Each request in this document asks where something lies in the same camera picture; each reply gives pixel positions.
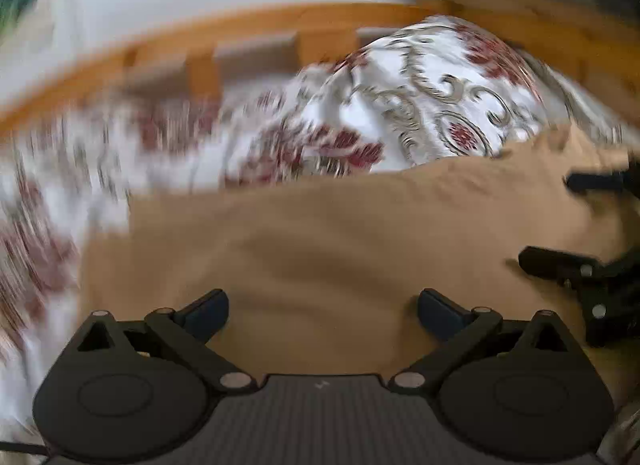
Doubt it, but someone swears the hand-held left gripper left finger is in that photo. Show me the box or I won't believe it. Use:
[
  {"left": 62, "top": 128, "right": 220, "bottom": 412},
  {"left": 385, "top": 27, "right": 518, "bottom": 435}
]
[{"left": 75, "top": 288, "right": 258, "bottom": 392}]

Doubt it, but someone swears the tan blanket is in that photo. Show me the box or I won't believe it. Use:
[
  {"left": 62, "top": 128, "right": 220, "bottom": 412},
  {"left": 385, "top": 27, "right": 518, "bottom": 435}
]
[{"left": 80, "top": 122, "right": 640, "bottom": 396}]

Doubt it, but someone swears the wooden bed frame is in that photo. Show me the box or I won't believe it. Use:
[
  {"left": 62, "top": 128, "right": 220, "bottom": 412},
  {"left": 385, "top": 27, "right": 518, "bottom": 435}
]
[{"left": 0, "top": 0, "right": 640, "bottom": 138}]

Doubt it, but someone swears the white floral blanket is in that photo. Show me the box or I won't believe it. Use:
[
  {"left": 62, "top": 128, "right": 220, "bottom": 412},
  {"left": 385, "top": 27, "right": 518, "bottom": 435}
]
[{"left": 0, "top": 15, "right": 640, "bottom": 446}]

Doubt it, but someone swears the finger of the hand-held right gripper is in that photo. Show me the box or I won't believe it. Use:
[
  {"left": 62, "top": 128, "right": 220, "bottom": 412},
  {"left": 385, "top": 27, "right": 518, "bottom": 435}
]
[
  {"left": 564, "top": 170, "right": 635, "bottom": 196},
  {"left": 517, "top": 245, "right": 640, "bottom": 348}
]

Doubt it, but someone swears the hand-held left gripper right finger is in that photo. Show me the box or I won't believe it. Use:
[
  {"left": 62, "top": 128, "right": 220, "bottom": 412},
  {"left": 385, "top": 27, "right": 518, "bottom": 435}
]
[{"left": 387, "top": 288, "right": 576, "bottom": 392}]

